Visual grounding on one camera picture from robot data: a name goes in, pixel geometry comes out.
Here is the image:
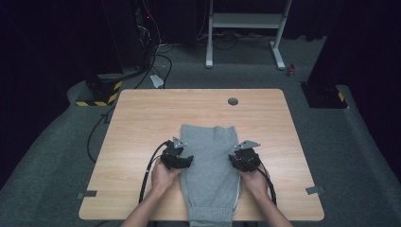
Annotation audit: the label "grey tape piece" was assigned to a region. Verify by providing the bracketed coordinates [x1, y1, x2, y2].
[305, 185, 325, 196]
[77, 190, 98, 200]

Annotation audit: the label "grey pants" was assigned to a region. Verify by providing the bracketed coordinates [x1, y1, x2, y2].
[179, 123, 242, 227]

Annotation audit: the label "black floor cable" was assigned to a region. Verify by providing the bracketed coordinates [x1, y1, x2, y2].
[86, 105, 116, 165]

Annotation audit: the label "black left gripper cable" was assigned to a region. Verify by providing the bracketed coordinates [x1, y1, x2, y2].
[138, 140, 170, 204]

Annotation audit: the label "bundle of black cables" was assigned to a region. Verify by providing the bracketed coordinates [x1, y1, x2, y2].
[133, 44, 174, 90]

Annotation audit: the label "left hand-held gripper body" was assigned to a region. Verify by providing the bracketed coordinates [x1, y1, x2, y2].
[160, 135, 188, 171]

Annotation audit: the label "black equipment rack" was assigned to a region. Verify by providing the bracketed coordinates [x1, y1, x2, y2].
[100, 0, 159, 72]

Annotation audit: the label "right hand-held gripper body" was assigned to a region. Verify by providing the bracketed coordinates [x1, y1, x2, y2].
[233, 139, 262, 173]

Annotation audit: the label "white paper scrap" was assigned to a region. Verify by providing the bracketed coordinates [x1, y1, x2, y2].
[149, 74, 166, 89]

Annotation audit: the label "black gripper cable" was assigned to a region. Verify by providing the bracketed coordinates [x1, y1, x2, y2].
[138, 140, 170, 204]
[255, 160, 278, 208]

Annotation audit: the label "black yellow striped box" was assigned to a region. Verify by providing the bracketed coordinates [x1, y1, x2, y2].
[75, 73, 124, 108]

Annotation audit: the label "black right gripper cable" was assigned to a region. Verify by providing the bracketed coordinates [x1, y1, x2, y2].
[255, 160, 278, 208]

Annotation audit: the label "person's right hand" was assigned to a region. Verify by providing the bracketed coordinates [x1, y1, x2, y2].
[237, 164, 271, 199]

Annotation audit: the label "person's left hand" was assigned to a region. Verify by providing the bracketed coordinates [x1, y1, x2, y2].
[150, 157, 183, 196]

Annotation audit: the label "white metal stand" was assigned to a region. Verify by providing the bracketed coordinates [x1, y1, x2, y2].
[205, 0, 293, 71]

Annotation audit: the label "black base with yellow mark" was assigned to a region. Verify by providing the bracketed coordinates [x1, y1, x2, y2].
[300, 81, 350, 110]

